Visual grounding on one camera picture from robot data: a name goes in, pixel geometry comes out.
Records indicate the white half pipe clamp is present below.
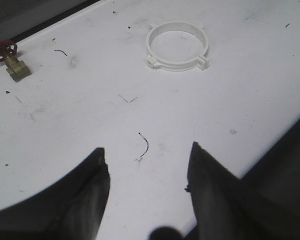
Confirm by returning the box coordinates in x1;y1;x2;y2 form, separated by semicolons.
145;21;211;72

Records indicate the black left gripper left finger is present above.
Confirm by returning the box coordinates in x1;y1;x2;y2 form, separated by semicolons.
0;148;110;240

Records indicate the brass valve red handwheel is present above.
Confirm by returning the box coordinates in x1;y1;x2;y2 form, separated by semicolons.
0;39;31;82

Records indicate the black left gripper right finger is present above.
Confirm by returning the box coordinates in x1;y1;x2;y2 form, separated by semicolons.
186;119;300;240

